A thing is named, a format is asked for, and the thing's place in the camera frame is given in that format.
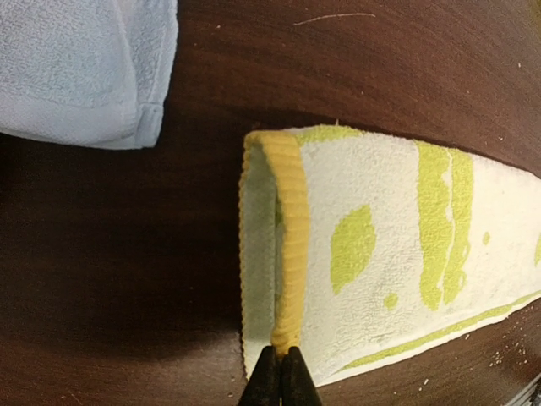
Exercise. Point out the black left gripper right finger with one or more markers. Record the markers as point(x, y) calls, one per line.
point(297, 385)

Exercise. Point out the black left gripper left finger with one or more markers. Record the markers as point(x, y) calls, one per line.
point(263, 387)

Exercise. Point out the green white patterned towel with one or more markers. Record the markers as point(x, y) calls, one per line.
point(365, 249)

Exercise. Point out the light blue towel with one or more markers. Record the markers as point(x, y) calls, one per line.
point(87, 73)

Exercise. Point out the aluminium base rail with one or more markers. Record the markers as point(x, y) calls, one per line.
point(529, 396)

